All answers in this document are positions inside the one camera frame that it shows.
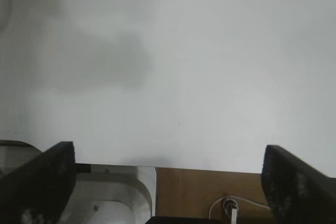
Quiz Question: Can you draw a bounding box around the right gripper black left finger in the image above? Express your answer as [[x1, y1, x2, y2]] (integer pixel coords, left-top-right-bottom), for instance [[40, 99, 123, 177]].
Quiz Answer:
[[0, 141, 77, 224]]

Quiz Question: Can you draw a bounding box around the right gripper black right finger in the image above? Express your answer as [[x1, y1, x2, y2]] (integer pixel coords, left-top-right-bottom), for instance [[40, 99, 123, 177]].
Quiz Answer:
[[261, 144, 336, 224]]

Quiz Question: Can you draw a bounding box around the silver round connector plug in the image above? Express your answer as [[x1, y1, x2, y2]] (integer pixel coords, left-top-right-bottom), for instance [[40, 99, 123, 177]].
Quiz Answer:
[[222, 198, 240, 224]]

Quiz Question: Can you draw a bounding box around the thin white cable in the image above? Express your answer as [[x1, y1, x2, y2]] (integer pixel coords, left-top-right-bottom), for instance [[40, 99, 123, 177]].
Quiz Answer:
[[208, 195, 272, 220]]

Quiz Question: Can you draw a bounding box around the white metal mount plate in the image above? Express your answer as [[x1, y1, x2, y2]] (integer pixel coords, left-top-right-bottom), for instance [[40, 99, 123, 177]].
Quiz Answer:
[[0, 140, 158, 224]]

